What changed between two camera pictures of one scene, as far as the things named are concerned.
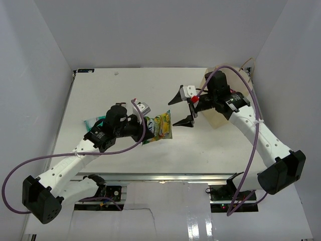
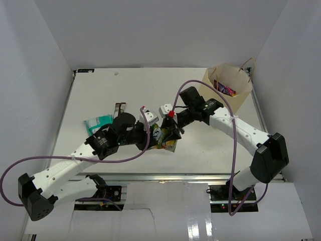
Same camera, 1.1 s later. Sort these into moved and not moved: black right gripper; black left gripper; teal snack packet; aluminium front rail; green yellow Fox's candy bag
Moved: black left gripper; green yellow Fox's candy bag; black right gripper
Not moved: aluminium front rail; teal snack packet
